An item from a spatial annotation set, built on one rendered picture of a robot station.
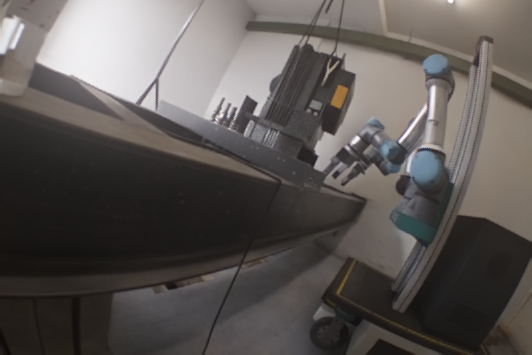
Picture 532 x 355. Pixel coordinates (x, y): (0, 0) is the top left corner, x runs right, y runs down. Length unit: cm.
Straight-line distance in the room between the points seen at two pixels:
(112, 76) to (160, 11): 105
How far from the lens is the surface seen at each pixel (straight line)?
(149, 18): 334
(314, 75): 186
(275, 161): 76
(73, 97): 113
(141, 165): 39
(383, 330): 103
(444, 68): 100
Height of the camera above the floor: 72
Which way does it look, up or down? 1 degrees down
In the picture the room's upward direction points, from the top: 25 degrees clockwise
